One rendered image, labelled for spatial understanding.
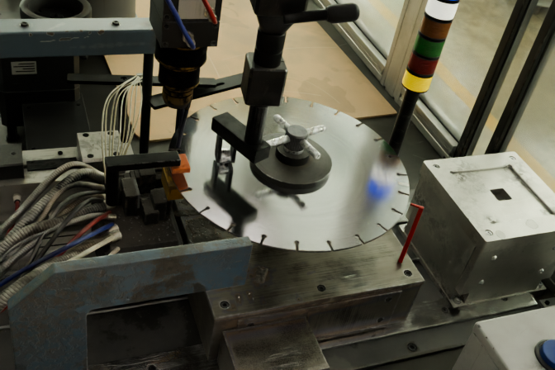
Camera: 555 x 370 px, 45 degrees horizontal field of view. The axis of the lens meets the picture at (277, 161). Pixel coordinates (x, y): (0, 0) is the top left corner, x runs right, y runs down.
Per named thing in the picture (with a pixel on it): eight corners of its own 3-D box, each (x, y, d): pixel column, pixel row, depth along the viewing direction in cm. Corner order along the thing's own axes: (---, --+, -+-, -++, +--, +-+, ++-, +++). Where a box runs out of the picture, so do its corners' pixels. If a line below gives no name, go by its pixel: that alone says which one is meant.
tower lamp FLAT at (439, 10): (443, 7, 104) (450, -11, 102) (458, 21, 101) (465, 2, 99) (419, 7, 103) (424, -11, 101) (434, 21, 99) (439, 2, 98)
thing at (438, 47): (431, 44, 108) (437, 26, 106) (445, 58, 105) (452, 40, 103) (407, 45, 106) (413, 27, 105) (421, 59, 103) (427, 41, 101)
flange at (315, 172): (277, 128, 97) (280, 114, 95) (344, 161, 93) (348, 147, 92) (234, 163, 89) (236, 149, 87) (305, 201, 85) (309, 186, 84)
